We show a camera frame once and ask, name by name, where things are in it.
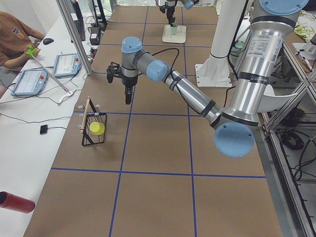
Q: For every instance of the white chair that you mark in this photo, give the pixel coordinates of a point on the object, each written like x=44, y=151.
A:
x=270, y=101

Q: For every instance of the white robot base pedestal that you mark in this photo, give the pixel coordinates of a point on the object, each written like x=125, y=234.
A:
x=215, y=72

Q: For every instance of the black wire cup rack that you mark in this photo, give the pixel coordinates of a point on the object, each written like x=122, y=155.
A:
x=94, y=114

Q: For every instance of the blue teach pendant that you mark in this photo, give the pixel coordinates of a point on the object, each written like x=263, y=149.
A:
x=66, y=65
x=30, y=83

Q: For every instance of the near blue teach pendant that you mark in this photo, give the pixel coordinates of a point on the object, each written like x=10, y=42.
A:
x=30, y=83

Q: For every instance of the yellow cup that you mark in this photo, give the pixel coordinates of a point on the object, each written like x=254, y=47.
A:
x=97, y=128

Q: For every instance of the green-handled reach stick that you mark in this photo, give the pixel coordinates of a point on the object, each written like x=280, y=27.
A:
x=31, y=52

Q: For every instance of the pale green cup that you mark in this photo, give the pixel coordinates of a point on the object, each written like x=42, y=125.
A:
x=173, y=29

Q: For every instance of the black computer mouse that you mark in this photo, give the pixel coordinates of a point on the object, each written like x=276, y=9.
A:
x=47, y=41

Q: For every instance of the small black square device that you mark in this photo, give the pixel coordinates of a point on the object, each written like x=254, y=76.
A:
x=43, y=129

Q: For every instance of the cream tray with bear drawing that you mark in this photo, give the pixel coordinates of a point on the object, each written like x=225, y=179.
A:
x=179, y=38

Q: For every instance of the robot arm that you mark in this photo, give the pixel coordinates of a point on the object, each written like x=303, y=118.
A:
x=271, y=21
x=188, y=4

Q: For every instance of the wooden rack handle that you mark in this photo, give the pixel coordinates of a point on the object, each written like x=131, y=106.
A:
x=82, y=129

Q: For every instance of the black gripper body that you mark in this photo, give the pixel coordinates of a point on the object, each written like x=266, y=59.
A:
x=170, y=10
x=130, y=81

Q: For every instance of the red bottle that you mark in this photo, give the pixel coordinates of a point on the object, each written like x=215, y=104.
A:
x=16, y=203

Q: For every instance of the person in brown shirt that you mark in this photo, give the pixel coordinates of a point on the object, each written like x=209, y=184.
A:
x=15, y=41

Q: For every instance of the far blue teach pendant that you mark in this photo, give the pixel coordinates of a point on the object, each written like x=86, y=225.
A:
x=66, y=65

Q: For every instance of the black power adapter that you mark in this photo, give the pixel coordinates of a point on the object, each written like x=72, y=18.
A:
x=95, y=36

